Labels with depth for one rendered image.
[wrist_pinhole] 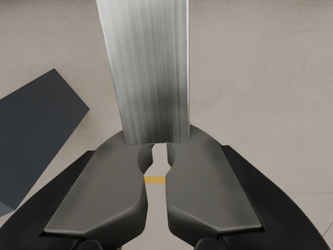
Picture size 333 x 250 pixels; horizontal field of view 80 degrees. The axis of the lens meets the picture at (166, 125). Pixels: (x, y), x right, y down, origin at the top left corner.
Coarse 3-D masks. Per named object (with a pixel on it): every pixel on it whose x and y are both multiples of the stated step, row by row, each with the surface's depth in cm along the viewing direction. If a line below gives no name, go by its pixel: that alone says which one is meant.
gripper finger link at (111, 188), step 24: (120, 144) 9; (144, 144) 9; (96, 168) 8; (120, 168) 8; (144, 168) 10; (72, 192) 7; (96, 192) 7; (120, 192) 7; (144, 192) 7; (72, 216) 6; (96, 216) 6; (120, 216) 6; (144, 216) 7; (120, 240) 7
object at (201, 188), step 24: (168, 144) 10; (192, 144) 9; (216, 144) 9; (192, 168) 8; (216, 168) 8; (168, 192) 7; (192, 192) 7; (216, 192) 7; (240, 192) 7; (168, 216) 7; (192, 216) 6; (216, 216) 6; (240, 216) 6; (192, 240) 6
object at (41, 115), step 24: (48, 72) 89; (24, 96) 73; (48, 96) 83; (72, 96) 97; (0, 120) 61; (24, 120) 68; (48, 120) 78; (72, 120) 90; (0, 144) 58; (24, 144) 65; (48, 144) 73; (0, 168) 56; (24, 168) 61; (0, 192) 53; (24, 192) 58; (0, 216) 56
